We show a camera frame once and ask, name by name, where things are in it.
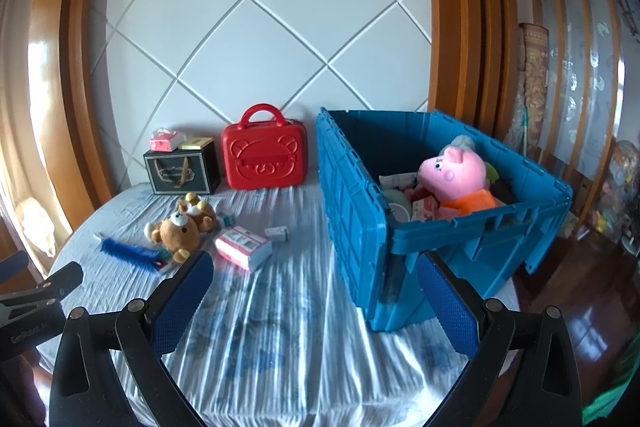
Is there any pink printed box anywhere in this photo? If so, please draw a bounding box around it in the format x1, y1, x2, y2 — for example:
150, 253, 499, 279
410, 197, 442, 223

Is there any grey plush toy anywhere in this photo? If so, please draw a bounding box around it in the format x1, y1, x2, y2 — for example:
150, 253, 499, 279
449, 134, 477, 154

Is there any red tissue pack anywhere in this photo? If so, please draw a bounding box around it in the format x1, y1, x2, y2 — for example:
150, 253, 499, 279
148, 128, 187, 154

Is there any pink pig plush toy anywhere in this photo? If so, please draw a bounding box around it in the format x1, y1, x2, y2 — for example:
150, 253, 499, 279
417, 146, 506, 220

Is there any cream curtain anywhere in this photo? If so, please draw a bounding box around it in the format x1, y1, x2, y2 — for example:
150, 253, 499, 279
0, 0, 61, 268

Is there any wooden frosted glass screen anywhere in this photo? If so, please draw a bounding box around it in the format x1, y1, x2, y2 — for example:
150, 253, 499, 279
517, 0, 640, 218

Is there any white quilted headboard panel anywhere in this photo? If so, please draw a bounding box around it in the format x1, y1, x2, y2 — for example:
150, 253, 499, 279
90, 0, 433, 188

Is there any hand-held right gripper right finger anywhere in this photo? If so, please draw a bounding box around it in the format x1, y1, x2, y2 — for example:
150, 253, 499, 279
416, 252, 586, 427

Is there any white paper sheet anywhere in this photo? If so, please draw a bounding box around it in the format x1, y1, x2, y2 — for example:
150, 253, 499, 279
379, 173, 417, 194

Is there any black gift box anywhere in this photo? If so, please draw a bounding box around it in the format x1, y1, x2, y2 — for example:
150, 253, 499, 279
143, 140, 222, 196

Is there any pile of colourful toys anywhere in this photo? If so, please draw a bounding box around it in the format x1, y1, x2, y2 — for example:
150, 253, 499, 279
597, 139, 640, 248

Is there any red bear-embossed suitcase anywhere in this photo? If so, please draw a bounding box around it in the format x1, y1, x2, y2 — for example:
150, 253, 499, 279
221, 103, 308, 191

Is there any blue bristle brush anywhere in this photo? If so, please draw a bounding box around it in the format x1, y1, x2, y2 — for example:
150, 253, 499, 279
94, 233, 173, 272

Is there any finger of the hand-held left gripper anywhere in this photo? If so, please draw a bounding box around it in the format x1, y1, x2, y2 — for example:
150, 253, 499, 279
30, 261, 85, 304
0, 251, 30, 290

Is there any rolled patterned rug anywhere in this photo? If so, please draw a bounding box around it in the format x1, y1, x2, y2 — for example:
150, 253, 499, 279
502, 23, 551, 158

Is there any wooden headboard frame post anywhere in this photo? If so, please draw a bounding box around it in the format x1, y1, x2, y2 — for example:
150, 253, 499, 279
420, 0, 521, 142
30, 0, 131, 208

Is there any blue plastic storage crate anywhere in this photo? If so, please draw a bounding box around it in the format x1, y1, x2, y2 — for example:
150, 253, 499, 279
315, 108, 573, 333

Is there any green cloth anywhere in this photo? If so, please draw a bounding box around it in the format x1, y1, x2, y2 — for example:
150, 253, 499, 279
582, 342, 640, 423

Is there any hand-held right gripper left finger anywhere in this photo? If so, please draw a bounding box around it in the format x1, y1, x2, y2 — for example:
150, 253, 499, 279
49, 249, 216, 427

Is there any pink and white packet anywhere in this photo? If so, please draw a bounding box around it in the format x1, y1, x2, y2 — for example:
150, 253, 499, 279
214, 225, 273, 273

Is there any brown bear plush toy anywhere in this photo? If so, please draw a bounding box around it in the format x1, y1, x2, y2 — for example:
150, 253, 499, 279
144, 192, 218, 264

